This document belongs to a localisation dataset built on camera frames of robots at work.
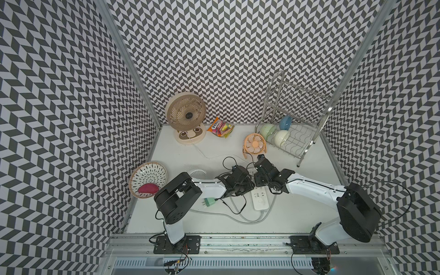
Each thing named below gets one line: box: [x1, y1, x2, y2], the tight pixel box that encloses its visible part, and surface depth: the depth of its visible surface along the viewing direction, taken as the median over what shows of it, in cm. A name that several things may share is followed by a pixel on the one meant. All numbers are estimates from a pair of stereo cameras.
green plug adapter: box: [201, 197, 216, 207], surface depth 86 cm
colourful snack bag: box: [207, 116, 235, 139], surface depth 114 cm
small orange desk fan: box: [242, 132, 268, 160], surface depth 101 cm
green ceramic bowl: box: [260, 123, 276, 141], surface depth 102 cm
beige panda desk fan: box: [165, 91, 207, 145], surface depth 98 cm
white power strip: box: [250, 186, 270, 211], surface depth 86 cm
